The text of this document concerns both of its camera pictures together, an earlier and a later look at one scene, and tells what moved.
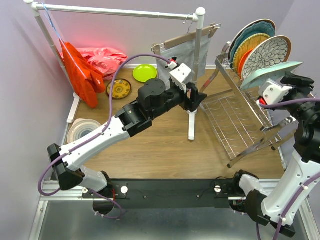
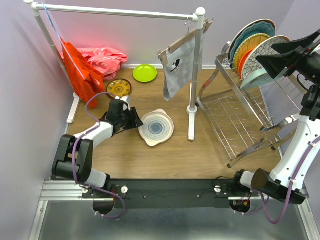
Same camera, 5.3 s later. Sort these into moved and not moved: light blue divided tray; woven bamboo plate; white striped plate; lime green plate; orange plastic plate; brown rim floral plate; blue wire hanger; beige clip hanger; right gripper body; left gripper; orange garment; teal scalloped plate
Moved: beige clip hanger; white striped plate; right gripper body; left gripper
Not moved: brown rim floral plate; orange plastic plate; woven bamboo plate; teal scalloped plate; lime green plate; orange garment; blue wire hanger; light blue divided tray
